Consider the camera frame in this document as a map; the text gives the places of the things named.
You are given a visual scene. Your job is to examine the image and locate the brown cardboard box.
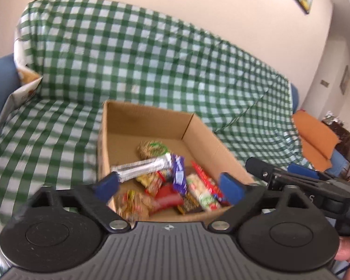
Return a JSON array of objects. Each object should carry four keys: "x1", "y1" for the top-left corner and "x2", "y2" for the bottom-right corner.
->
[{"x1": 97, "y1": 100, "x2": 256, "y2": 222}]

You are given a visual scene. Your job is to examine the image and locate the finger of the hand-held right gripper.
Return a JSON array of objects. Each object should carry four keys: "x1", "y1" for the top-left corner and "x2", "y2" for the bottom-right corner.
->
[
  {"x1": 288, "y1": 163, "x2": 333, "y2": 181},
  {"x1": 245, "y1": 157, "x2": 318, "y2": 190}
]

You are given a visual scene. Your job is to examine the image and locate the small red snack packet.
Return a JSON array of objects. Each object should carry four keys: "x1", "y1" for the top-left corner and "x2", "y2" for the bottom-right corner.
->
[{"x1": 146, "y1": 171, "x2": 167, "y2": 197}]

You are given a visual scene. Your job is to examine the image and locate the silver snack packet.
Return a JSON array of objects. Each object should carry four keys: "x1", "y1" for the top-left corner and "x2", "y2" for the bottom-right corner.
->
[{"x1": 110, "y1": 153, "x2": 173, "y2": 183}]

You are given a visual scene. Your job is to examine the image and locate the clear grain bar packet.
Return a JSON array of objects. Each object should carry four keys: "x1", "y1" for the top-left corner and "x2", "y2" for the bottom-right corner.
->
[{"x1": 136, "y1": 140, "x2": 170, "y2": 160}]

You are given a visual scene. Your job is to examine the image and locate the dark brown snack packet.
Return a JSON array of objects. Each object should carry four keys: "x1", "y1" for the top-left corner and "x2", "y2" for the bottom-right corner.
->
[{"x1": 176, "y1": 194, "x2": 203, "y2": 215}]

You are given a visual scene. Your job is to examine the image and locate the purple snack packet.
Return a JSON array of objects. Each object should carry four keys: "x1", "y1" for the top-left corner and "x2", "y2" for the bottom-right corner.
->
[{"x1": 171, "y1": 154, "x2": 188, "y2": 196}]

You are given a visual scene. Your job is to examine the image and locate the blue cushion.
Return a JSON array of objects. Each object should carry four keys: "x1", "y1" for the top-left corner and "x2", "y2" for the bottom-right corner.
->
[{"x1": 0, "y1": 54, "x2": 349, "y2": 178}]

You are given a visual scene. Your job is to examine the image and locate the orange cushion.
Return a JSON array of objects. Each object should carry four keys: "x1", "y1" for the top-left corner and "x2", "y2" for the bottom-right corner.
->
[{"x1": 292, "y1": 110, "x2": 340, "y2": 172}]

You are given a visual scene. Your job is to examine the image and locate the silver foil item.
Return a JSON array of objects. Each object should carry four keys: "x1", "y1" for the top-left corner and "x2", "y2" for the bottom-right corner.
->
[{"x1": 322, "y1": 111, "x2": 343, "y2": 126}]

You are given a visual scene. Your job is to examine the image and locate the long red striped snack packet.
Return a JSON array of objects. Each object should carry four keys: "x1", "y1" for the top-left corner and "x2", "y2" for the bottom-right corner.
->
[{"x1": 190, "y1": 160, "x2": 231, "y2": 206}]

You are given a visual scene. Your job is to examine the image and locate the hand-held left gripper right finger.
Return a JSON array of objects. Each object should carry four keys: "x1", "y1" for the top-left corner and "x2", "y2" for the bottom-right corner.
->
[{"x1": 208, "y1": 173, "x2": 318, "y2": 234}]

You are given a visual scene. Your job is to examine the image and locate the golden brown snack packet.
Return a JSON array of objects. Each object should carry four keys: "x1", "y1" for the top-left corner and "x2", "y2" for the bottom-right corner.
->
[{"x1": 115, "y1": 189, "x2": 151, "y2": 221}]

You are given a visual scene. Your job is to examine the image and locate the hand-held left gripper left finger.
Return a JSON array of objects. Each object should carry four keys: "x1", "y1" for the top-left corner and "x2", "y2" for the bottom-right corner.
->
[{"x1": 17, "y1": 171, "x2": 132, "y2": 233}]

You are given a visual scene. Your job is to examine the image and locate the person's right hand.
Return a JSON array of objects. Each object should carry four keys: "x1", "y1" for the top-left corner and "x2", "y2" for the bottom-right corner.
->
[{"x1": 335, "y1": 235, "x2": 350, "y2": 280}]

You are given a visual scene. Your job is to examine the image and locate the white green snack packet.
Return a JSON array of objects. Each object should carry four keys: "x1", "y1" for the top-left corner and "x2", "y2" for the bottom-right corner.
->
[{"x1": 186, "y1": 173, "x2": 222, "y2": 212}]

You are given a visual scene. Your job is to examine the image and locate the green checked cloth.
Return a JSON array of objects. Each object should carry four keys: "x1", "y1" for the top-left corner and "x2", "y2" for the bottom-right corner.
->
[{"x1": 0, "y1": 0, "x2": 307, "y2": 257}]

